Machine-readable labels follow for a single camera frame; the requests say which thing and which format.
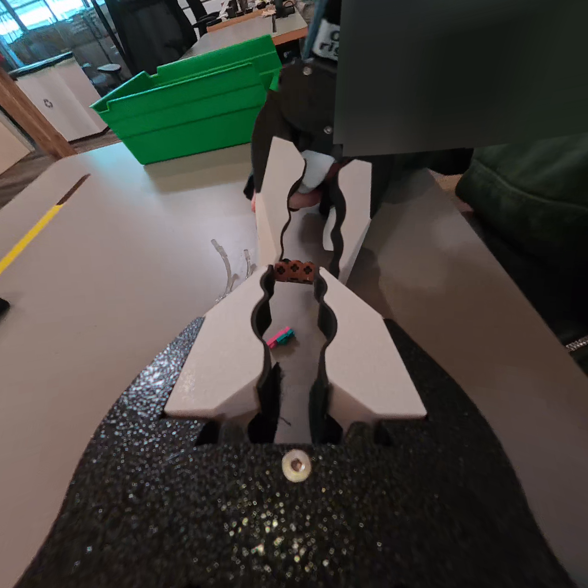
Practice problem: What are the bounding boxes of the yellow tape strip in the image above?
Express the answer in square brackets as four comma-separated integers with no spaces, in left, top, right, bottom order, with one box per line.
[0,204,63,276]

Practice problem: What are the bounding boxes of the person's dark green jacket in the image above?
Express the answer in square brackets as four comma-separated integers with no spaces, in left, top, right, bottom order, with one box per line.
[469,216,588,355]

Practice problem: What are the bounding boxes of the person's right forearm green sleeve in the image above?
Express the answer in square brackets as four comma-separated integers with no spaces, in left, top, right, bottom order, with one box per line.
[455,135,588,276]

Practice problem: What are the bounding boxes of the wooden pillar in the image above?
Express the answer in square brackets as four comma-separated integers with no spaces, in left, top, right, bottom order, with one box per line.
[0,66,76,159]

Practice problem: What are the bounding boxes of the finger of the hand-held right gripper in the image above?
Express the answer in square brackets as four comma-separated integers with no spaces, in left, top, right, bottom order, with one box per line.
[255,136,307,273]
[322,158,372,285]

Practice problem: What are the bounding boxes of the pink and teal lego piece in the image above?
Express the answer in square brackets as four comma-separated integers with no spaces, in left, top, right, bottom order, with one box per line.
[265,326,296,350]

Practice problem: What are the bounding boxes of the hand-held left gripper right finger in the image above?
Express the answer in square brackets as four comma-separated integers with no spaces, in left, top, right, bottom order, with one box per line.
[314,266,427,425]

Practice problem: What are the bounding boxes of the white recycling bin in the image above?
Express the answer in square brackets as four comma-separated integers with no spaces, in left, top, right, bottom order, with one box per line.
[8,51,109,143]

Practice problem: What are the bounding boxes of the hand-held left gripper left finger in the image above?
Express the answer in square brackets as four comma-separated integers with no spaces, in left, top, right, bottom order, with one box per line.
[164,264,276,419]

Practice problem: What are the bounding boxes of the brown lego brick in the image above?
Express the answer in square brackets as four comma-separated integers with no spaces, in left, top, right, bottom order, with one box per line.
[274,259,318,285]

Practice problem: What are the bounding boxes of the green plastic bin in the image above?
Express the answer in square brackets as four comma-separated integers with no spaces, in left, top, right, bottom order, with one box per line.
[89,62,268,166]
[155,34,284,92]

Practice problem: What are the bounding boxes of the wooden edged table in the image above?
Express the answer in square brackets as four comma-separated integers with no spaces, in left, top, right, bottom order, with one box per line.
[206,8,309,47]

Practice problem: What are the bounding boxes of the black office chair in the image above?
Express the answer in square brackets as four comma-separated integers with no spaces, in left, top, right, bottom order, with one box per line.
[103,0,199,76]

